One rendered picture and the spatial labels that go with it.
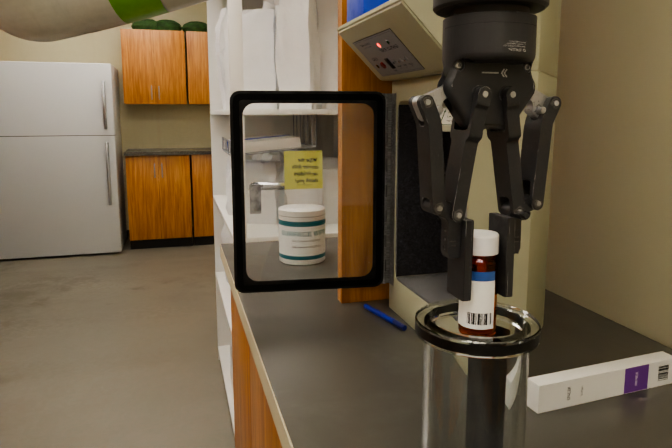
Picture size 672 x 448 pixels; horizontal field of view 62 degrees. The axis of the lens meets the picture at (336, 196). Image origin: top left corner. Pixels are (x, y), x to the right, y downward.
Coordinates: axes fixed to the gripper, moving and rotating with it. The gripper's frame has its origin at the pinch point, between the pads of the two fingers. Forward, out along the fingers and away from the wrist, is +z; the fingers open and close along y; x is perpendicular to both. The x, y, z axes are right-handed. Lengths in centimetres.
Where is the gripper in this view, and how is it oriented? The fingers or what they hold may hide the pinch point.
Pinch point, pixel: (480, 257)
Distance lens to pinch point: 50.7
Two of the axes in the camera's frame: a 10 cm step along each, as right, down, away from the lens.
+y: 9.6, -0.4, 2.7
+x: -2.8, -1.3, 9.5
